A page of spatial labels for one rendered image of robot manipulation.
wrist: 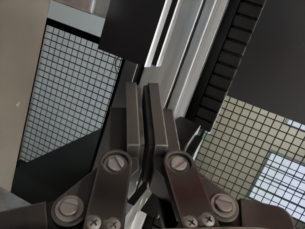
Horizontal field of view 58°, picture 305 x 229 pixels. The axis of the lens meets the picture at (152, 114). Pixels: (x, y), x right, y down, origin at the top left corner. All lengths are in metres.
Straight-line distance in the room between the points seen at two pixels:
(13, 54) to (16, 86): 0.03
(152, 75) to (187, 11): 0.10
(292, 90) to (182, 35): 0.35
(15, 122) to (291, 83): 0.55
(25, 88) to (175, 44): 0.20
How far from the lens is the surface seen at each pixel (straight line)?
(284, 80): 0.66
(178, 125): 0.40
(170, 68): 0.39
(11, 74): 0.26
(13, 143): 0.30
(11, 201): 0.28
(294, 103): 0.67
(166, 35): 0.17
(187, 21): 0.39
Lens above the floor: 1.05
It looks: 13 degrees down
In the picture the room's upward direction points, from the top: 113 degrees clockwise
